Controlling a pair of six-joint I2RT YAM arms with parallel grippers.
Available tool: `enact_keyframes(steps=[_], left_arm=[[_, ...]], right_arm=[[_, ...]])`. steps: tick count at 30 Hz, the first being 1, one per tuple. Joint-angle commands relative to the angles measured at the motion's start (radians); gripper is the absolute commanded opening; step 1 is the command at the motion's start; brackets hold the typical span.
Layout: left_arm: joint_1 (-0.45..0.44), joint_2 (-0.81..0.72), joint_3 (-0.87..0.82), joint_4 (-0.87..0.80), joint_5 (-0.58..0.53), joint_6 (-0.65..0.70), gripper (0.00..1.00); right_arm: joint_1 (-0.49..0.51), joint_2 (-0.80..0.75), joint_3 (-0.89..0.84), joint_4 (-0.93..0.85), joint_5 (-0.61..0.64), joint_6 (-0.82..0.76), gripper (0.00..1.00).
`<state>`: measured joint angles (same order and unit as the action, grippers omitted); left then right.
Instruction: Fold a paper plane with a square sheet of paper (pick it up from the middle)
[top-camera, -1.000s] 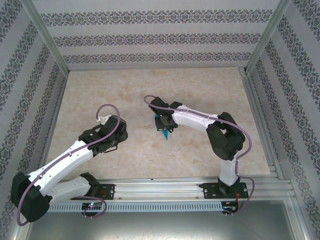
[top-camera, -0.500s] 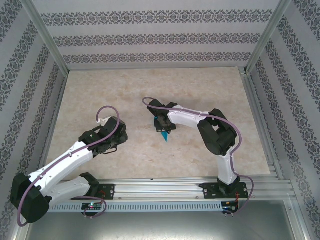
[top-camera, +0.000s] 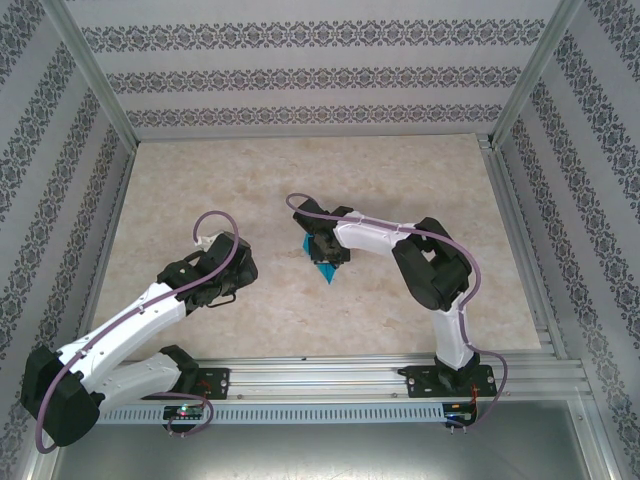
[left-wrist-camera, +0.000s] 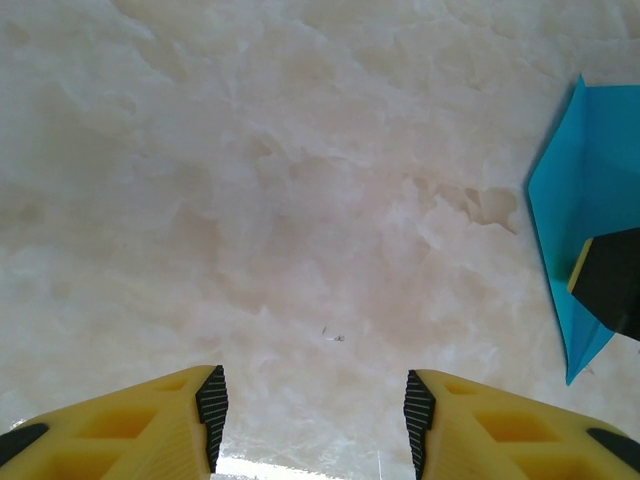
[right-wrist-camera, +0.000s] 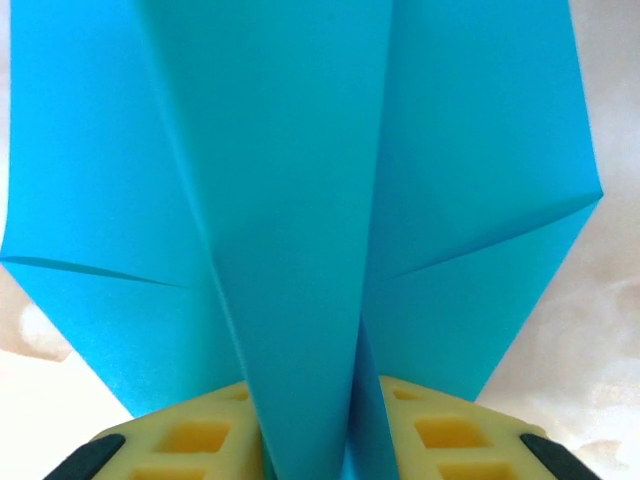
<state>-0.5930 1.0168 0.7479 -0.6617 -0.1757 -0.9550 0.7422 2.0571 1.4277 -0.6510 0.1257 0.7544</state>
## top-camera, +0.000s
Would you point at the teal paper sheet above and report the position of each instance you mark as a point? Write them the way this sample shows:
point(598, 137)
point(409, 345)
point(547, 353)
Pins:
point(329, 274)

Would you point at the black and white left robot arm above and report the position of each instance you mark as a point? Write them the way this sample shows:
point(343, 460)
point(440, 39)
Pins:
point(130, 330)

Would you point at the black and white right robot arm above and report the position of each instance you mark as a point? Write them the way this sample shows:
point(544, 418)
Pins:
point(435, 270)

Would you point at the grey sheet metal tray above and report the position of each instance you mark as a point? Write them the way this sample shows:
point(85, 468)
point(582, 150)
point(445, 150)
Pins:
point(320, 455)

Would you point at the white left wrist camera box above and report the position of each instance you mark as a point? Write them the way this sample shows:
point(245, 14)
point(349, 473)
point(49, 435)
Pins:
point(206, 243)

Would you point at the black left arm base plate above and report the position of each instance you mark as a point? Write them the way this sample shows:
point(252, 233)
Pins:
point(217, 382)

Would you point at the aluminium mounting rail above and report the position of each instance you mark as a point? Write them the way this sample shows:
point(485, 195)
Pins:
point(320, 380)

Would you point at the aluminium side rail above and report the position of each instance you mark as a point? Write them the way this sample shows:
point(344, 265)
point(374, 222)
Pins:
point(522, 250)
point(104, 250)

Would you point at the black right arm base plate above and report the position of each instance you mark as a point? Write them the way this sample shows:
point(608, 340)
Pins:
point(420, 382)

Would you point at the aluminium frame post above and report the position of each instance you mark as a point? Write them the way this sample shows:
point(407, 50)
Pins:
point(91, 70)
point(536, 70)

